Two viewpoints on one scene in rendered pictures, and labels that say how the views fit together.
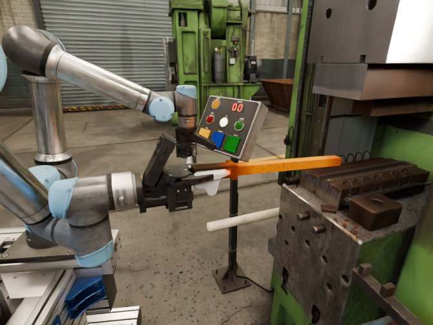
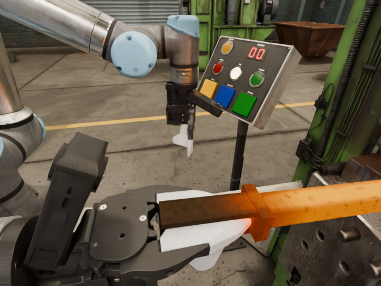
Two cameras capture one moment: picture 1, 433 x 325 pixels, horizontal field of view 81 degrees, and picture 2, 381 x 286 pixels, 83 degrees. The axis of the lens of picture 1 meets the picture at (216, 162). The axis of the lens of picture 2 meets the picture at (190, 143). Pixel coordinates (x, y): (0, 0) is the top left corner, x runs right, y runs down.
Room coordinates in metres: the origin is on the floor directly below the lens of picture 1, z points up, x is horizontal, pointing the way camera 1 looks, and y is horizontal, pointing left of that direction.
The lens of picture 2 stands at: (0.40, 0.01, 1.31)
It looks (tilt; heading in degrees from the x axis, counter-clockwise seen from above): 33 degrees down; 9
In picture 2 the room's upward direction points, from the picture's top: straight up
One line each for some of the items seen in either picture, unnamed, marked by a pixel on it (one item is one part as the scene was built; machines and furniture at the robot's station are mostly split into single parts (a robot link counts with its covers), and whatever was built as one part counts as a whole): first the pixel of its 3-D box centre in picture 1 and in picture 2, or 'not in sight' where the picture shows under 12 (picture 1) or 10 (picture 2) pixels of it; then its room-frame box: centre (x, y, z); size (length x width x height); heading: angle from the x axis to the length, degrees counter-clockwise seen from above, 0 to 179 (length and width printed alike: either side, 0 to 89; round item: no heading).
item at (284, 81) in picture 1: (291, 95); (304, 40); (7.76, -2.25, 0.43); 1.89 x 1.20 x 0.85; 21
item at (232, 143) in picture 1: (232, 144); (244, 104); (1.14, -0.08, 1.01); 0.07 x 0.05 x 0.07; 45
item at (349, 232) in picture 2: (303, 216); (347, 234); (0.75, -0.30, 0.87); 0.04 x 0.03 x 0.03; 110
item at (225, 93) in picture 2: (217, 140); (225, 96); (1.21, -0.01, 1.01); 0.07 x 0.05 x 0.07; 45
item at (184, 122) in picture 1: (187, 121); (184, 74); (0.96, 0.11, 1.15); 0.08 x 0.08 x 0.05
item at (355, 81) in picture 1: (386, 78); not in sight; (0.88, -0.56, 1.32); 0.42 x 0.20 x 0.10; 110
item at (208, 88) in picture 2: (203, 136); (208, 89); (1.29, 0.07, 1.01); 0.07 x 0.05 x 0.07; 45
